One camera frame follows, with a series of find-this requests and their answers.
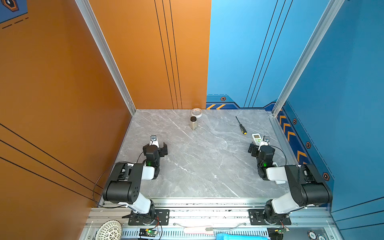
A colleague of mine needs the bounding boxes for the white remote control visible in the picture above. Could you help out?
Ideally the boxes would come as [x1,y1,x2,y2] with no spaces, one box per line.
[252,134,263,146]

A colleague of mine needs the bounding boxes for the black yellow screwdriver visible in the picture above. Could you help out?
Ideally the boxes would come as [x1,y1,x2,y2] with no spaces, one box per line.
[236,117,248,135]

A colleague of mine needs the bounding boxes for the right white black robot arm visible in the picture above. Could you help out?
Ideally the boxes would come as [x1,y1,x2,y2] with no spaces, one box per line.
[248,144,333,225]

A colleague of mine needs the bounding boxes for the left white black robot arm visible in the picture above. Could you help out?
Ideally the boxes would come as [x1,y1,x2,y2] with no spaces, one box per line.
[103,144,168,226]

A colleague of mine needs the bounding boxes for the small brown-capped jar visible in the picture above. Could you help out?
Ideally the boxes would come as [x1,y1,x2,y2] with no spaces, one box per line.
[190,116,198,130]

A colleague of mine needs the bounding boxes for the green circuit board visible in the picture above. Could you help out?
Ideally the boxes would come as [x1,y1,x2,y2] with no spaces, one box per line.
[139,229,159,239]

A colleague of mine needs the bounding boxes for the white mesh basket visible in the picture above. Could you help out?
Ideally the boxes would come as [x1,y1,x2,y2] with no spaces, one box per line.
[95,220,123,240]

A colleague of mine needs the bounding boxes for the pink box cutter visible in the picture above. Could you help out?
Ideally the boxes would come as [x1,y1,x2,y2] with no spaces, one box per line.
[183,226,214,236]

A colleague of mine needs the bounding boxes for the cyan cylinder object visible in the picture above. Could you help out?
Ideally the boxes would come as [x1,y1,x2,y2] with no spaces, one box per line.
[216,233,269,240]

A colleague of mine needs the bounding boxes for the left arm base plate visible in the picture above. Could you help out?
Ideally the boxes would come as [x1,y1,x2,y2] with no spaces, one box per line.
[128,209,170,226]

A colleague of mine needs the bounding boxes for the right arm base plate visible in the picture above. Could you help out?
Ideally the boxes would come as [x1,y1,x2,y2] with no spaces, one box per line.
[248,209,292,226]

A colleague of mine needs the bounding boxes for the aluminium rail frame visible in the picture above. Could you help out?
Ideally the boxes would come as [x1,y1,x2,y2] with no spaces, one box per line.
[78,197,343,240]

